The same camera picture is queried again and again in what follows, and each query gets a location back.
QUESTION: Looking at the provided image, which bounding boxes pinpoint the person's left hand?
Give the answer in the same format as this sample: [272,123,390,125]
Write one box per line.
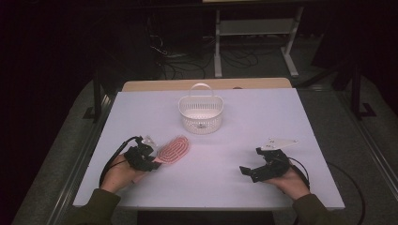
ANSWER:
[99,154,148,194]

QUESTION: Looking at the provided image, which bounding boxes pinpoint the white metal stand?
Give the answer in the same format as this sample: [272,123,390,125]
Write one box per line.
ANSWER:
[214,6,304,79]

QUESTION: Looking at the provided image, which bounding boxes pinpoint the white board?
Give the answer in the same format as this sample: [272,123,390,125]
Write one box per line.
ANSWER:
[72,87,345,210]

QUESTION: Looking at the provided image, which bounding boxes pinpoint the black stand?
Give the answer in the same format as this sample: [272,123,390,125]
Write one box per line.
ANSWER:
[83,69,105,124]
[349,62,378,120]

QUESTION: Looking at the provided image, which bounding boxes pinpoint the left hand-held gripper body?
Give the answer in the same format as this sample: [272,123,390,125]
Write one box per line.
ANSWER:
[124,135,161,173]

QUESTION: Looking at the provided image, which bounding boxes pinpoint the pink hairbrush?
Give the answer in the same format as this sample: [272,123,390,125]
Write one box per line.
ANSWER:
[153,134,191,167]

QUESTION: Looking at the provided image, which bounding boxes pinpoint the white plastic basket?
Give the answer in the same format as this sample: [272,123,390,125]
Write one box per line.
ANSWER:
[177,82,225,135]

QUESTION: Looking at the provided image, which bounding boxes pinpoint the long black floor cable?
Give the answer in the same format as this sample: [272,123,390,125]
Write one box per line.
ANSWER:
[327,161,366,225]

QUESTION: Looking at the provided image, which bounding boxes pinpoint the tangle of black cables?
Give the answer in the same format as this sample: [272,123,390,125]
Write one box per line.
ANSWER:
[146,17,208,81]
[220,45,283,69]

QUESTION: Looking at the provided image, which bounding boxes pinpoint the person's right hand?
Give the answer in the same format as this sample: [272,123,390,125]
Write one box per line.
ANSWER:
[270,168,311,202]

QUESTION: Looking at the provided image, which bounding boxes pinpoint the right hand-held gripper cable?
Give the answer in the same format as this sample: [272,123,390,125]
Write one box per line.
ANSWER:
[285,157,312,192]

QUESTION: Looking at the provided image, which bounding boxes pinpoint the wooden table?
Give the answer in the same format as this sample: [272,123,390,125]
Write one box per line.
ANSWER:
[121,77,293,93]

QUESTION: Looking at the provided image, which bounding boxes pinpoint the metal rail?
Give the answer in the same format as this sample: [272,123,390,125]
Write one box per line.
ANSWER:
[339,90,398,190]
[46,93,117,225]

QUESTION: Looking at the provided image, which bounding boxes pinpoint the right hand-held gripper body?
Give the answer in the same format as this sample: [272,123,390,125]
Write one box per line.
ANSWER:
[250,138,299,184]

